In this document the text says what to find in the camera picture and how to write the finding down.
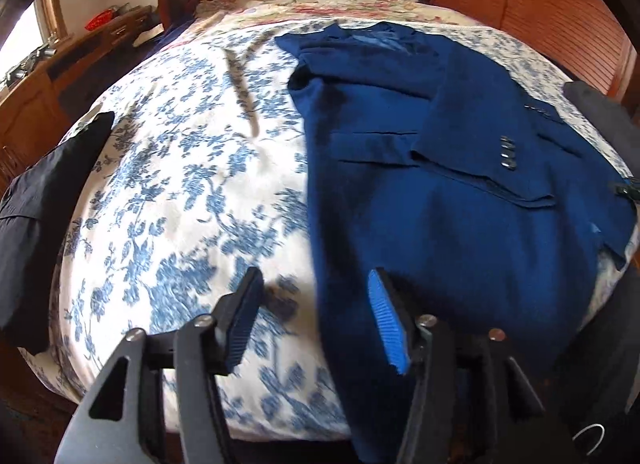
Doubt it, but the wooden slatted wardrobe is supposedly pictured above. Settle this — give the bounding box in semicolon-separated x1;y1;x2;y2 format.
425;0;640;100

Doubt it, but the grey folded garment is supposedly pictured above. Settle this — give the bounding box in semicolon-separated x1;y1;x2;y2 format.
562;80;640;185

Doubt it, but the pink floral quilt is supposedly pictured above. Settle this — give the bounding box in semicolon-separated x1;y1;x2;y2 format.
192;0;497;33

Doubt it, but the blue suit jacket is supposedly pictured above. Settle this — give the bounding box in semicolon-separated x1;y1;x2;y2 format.
275;21;638;451

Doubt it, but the wooden desk cabinet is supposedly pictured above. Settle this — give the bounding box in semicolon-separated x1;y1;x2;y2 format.
0;5;157;181

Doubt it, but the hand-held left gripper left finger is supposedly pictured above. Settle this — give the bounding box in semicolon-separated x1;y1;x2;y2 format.
52;266;265;464

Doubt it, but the wood-framed window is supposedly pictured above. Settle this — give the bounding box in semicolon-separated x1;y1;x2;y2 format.
0;0;69;70

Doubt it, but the blue floral bedspread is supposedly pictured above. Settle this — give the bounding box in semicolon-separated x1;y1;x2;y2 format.
20;8;640;441

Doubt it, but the black folded garment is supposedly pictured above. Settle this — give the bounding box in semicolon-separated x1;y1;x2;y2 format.
0;111;116;353

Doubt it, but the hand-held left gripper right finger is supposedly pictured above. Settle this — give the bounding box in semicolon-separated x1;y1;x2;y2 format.
367;268;546;464

